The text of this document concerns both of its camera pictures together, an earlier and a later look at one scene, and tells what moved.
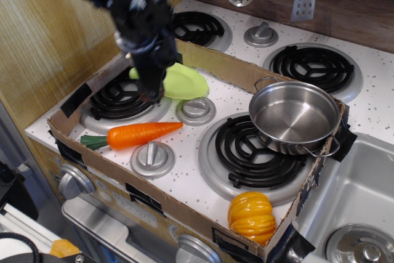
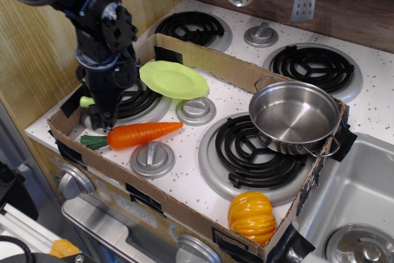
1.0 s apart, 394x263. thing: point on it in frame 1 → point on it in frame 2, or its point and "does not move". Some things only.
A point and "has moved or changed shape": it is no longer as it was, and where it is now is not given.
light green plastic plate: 183,82 does not move
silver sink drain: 359,242 does not move
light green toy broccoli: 133,73 has moved or changed shape
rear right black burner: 317,63 does not move
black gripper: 149,37 → 108,74
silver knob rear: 261,36 does not move
